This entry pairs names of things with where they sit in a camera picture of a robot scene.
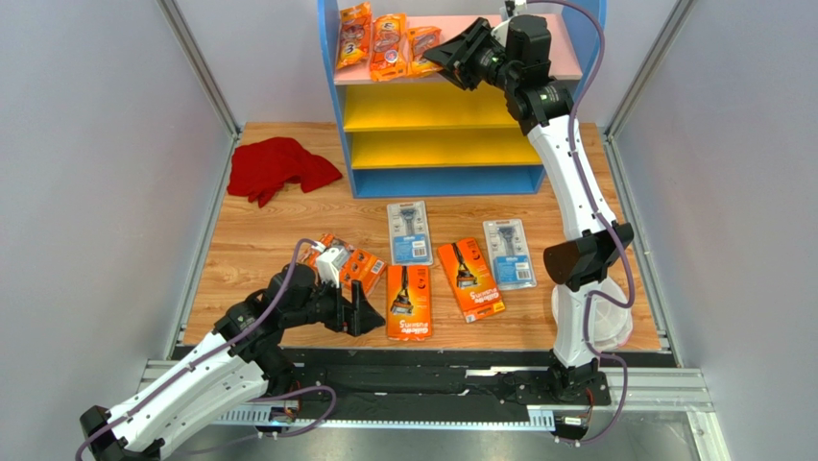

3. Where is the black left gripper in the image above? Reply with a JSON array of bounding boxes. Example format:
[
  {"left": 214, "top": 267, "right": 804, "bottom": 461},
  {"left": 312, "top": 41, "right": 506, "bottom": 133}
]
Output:
[{"left": 283, "top": 273, "right": 386, "bottom": 335}]

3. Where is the orange BIC razor bag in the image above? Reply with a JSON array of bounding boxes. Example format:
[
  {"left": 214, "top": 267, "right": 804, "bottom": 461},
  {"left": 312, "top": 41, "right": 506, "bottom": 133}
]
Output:
[
  {"left": 370, "top": 13, "right": 407, "bottom": 83},
  {"left": 336, "top": 1, "right": 373, "bottom": 70},
  {"left": 407, "top": 26, "right": 441, "bottom": 79}
]

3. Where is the orange Gillette Fusion5 box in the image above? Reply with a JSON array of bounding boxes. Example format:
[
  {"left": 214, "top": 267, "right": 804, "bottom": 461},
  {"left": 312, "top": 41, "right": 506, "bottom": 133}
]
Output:
[
  {"left": 437, "top": 237, "right": 506, "bottom": 324},
  {"left": 386, "top": 265, "right": 433, "bottom": 341}
]

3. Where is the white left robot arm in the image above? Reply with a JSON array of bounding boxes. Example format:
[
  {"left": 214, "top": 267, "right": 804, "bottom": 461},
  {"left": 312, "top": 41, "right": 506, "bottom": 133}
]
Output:
[{"left": 76, "top": 263, "right": 386, "bottom": 460}]

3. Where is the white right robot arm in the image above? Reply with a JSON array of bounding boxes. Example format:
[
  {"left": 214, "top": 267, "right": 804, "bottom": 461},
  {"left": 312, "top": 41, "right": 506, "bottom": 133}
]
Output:
[{"left": 422, "top": 14, "right": 634, "bottom": 402}]

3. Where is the blue shelf unit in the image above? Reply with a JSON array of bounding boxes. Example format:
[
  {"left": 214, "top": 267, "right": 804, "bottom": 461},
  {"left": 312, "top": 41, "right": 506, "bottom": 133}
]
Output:
[{"left": 317, "top": 1, "right": 545, "bottom": 199}]

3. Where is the orange razor cartridge box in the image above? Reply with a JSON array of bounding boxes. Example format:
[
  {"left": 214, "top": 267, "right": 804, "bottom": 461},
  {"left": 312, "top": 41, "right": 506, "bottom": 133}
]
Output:
[{"left": 299, "top": 233, "right": 386, "bottom": 296}]

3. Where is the clear blue razor blister pack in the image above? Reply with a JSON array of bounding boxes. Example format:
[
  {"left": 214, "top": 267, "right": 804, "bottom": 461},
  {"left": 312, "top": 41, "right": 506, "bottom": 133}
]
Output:
[
  {"left": 483, "top": 219, "right": 537, "bottom": 291},
  {"left": 387, "top": 201, "right": 433, "bottom": 266}
]

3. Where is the red cloth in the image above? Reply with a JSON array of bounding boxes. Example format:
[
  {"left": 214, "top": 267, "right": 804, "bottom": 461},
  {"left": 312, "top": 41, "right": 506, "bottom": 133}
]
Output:
[{"left": 227, "top": 136, "right": 343, "bottom": 208}]

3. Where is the white round plastic lid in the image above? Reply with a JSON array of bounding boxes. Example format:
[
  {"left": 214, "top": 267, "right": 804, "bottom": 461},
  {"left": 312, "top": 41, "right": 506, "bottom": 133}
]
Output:
[{"left": 551, "top": 287, "right": 634, "bottom": 352}]

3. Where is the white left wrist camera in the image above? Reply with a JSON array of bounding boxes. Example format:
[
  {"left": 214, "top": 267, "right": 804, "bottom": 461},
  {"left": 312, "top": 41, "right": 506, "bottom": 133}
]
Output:
[{"left": 316, "top": 246, "right": 351, "bottom": 287}]

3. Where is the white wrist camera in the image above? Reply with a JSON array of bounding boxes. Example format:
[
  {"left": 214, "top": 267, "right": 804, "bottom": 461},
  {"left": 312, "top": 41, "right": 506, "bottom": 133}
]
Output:
[
  {"left": 501, "top": 0, "right": 527, "bottom": 19},
  {"left": 316, "top": 246, "right": 351, "bottom": 287}
]

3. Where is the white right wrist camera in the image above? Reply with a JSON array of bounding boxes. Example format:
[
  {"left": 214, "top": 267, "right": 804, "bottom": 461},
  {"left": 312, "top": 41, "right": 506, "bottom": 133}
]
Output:
[{"left": 501, "top": 0, "right": 527, "bottom": 19}]

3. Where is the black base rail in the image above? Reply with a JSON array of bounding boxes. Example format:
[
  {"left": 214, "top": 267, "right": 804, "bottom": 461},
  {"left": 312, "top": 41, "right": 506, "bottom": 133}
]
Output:
[{"left": 172, "top": 345, "right": 614, "bottom": 431}]

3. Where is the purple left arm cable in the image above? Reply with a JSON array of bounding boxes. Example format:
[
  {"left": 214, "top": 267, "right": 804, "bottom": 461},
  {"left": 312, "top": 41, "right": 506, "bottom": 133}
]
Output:
[{"left": 74, "top": 238, "right": 328, "bottom": 461}]

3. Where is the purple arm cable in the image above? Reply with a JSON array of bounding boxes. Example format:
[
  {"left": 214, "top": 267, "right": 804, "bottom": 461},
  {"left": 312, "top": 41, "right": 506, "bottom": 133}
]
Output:
[
  {"left": 525, "top": 0, "right": 638, "bottom": 446},
  {"left": 74, "top": 238, "right": 328, "bottom": 461}
]

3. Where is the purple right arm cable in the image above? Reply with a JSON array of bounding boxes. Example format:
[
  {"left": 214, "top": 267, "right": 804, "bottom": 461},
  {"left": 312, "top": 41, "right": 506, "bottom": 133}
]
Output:
[{"left": 525, "top": 0, "right": 638, "bottom": 446}]

